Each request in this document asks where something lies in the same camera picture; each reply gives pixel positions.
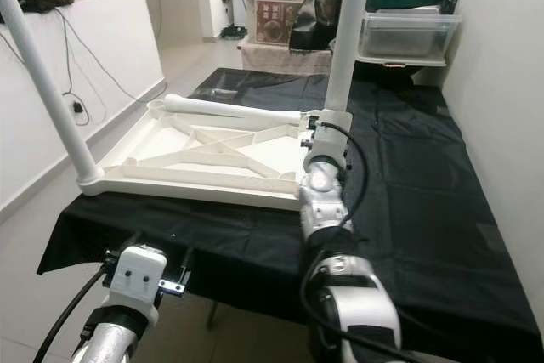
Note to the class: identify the white plastic table leg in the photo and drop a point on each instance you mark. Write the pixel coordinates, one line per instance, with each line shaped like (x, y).
(234, 108)
(51, 82)
(348, 31)

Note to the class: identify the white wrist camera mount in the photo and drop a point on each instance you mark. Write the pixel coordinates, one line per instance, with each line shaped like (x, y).
(138, 276)
(331, 138)

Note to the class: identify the black tablecloth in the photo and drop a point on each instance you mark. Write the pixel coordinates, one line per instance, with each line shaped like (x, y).
(433, 210)

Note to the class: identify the beige patterned cloth cover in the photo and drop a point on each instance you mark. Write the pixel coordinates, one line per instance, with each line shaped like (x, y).
(276, 57)

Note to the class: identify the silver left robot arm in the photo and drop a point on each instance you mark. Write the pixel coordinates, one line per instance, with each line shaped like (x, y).
(110, 342)

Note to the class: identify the clear tape strip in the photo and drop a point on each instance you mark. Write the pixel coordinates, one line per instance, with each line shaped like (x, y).
(242, 77)

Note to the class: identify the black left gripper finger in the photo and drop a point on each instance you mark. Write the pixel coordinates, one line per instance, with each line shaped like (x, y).
(187, 265)
(119, 248)

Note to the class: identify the clear plastic storage box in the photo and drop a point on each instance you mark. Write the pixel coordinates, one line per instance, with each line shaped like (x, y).
(416, 36)

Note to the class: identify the orange lid storage box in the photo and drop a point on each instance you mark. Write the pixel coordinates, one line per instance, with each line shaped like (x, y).
(272, 10)

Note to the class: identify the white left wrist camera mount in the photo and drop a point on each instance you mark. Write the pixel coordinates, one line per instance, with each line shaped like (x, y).
(138, 276)

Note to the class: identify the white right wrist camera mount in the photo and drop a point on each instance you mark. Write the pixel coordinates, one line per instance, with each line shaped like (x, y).
(331, 138)

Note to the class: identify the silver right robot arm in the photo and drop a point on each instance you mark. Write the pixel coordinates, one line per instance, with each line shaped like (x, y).
(323, 201)

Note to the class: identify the white plastic children table top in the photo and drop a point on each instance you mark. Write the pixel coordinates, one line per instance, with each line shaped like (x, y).
(204, 176)

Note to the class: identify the black plastic bag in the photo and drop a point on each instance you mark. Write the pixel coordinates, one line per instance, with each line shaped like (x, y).
(314, 10)

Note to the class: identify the black round basin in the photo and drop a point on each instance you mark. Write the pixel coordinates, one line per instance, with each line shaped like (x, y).
(391, 70)

